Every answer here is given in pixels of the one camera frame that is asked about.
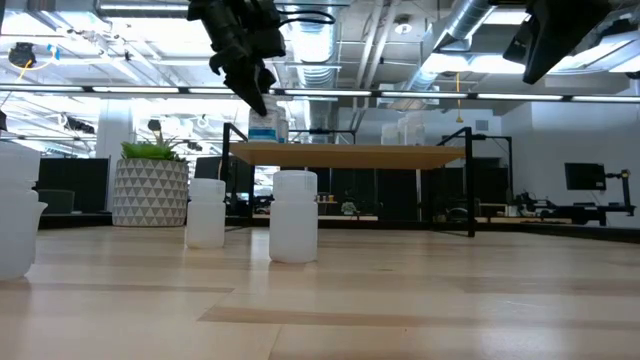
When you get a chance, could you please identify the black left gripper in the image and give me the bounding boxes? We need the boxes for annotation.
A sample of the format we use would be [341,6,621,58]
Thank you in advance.
[187,0,278,117]

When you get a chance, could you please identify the wooden shelf black metal legs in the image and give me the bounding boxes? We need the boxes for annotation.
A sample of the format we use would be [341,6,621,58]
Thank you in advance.
[221,122,476,239]

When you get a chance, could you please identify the dark office monitor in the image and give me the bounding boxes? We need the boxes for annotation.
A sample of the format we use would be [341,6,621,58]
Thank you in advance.
[564,162,608,192]

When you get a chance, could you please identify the succulent in patterned white pot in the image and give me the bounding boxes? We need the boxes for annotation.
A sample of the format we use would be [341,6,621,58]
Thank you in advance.
[111,130,191,229]

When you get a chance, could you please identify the cluttered office workbench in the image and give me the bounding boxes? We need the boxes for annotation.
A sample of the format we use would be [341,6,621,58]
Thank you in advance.
[474,189,639,226]

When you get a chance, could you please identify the dark office partition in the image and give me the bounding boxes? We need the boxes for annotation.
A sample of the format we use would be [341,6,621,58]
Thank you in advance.
[37,157,111,216]

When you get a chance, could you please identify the dark office chair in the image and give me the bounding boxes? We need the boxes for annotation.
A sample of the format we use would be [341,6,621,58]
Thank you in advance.
[38,188,76,215]

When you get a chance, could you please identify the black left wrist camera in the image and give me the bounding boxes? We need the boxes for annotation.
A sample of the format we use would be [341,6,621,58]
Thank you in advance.
[252,0,288,60]

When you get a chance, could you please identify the black left wrist camera cable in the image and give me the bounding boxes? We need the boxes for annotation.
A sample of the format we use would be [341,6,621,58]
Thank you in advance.
[276,8,337,27]

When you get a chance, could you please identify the yellow hanging cord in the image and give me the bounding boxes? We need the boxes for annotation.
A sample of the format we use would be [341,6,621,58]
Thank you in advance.
[454,72,465,125]

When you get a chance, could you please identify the black hanging device yellow cable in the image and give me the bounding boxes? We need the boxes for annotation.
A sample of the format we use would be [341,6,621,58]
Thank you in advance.
[7,42,37,70]

